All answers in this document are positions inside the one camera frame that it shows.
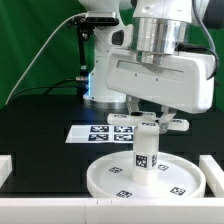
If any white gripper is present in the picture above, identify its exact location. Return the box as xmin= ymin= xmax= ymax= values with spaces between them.
xmin=106 ymin=50 xmax=215 ymax=134

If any white cross-shaped table base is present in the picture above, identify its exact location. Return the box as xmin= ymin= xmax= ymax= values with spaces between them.
xmin=107 ymin=112 xmax=189 ymax=131

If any white round table top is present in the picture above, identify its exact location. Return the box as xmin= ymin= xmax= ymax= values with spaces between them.
xmin=87 ymin=151 xmax=206 ymax=200

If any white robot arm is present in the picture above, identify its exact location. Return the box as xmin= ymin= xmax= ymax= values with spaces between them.
xmin=79 ymin=0 xmax=224 ymax=132

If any white sheet with markers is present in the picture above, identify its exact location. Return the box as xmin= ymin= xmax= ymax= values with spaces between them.
xmin=65 ymin=125 xmax=134 ymax=143

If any white right rail block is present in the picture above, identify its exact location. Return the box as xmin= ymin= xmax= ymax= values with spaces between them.
xmin=199 ymin=155 xmax=224 ymax=198

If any white rail block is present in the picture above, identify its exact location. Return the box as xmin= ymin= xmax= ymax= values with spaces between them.
xmin=199 ymin=155 xmax=224 ymax=198
xmin=0 ymin=155 xmax=12 ymax=188

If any black cable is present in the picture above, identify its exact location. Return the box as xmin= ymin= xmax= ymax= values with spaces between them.
xmin=6 ymin=78 xmax=88 ymax=104

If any black camera on stand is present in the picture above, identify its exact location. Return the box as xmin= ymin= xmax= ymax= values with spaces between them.
xmin=68 ymin=11 xmax=120 ymax=81

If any white front rail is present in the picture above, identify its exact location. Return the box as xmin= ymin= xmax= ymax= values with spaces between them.
xmin=0 ymin=198 xmax=224 ymax=224

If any white cable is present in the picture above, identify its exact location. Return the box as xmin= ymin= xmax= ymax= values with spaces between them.
xmin=5 ymin=13 xmax=87 ymax=105

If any white left rail block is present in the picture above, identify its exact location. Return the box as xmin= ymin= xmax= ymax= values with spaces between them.
xmin=0 ymin=155 xmax=12 ymax=188

